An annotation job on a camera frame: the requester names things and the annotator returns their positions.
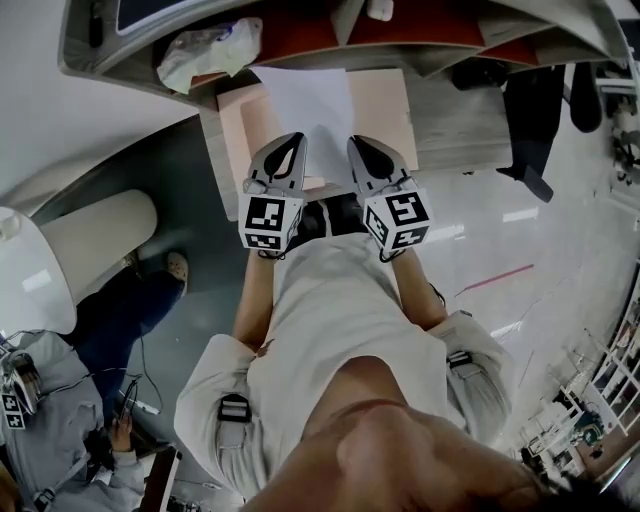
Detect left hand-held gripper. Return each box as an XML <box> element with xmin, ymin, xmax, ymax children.
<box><xmin>238</xmin><ymin>131</ymin><xmax>309</xmax><ymax>253</ymax></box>

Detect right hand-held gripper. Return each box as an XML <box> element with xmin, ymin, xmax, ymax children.
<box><xmin>347</xmin><ymin>134</ymin><xmax>433</xmax><ymax>251</ymax></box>

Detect white A4 paper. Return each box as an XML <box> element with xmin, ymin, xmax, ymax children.
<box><xmin>252</xmin><ymin>66</ymin><xmax>357</xmax><ymax>184</ymax></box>

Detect person's left forearm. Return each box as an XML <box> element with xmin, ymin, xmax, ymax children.
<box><xmin>233</xmin><ymin>249</ymin><xmax>276</xmax><ymax>351</ymax></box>

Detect person's right forearm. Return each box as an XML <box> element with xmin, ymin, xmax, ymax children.
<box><xmin>392</xmin><ymin>247</ymin><xmax>449</xmax><ymax>329</ymax></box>

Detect person's black trousers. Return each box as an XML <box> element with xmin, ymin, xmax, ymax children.
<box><xmin>294</xmin><ymin>194</ymin><xmax>371</xmax><ymax>241</ymax></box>

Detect grey wooden desk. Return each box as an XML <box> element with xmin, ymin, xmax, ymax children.
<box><xmin>198</xmin><ymin>64</ymin><xmax>517</xmax><ymax>224</ymax></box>

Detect crumpled white plastic bag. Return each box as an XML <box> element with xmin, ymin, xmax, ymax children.
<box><xmin>157</xmin><ymin>17</ymin><xmax>265</xmax><ymax>96</ymax></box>

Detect person's white shirt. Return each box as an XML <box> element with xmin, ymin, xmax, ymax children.
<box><xmin>174</xmin><ymin>232</ymin><xmax>512</xmax><ymax>494</ymax></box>

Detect black office chair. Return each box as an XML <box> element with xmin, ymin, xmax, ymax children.
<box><xmin>452</xmin><ymin>62</ymin><xmax>604</xmax><ymax>204</ymax></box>

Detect beige cylinder table leg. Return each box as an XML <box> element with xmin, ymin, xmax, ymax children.
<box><xmin>39</xmin><ymin>188</ymin><xmax>160</xmax><ymax>304</ymax></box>

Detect grey desk hutch shelf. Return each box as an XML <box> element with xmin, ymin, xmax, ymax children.
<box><xmin>57</xmin><ymin>0</ymin><xmax>631</xmax><ymax>109</ymax></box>

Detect person's chin and neck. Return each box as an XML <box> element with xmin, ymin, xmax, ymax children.
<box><xmin>259</xmin><ymin>354</ymin><xmax>551</xmax><ymax>512</ymax></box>

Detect white shelf rack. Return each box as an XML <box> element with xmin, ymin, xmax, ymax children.
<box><xmin>519</xmin><ymin>284</ymin><xmax>640</xmax><ymax>481</ymax></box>

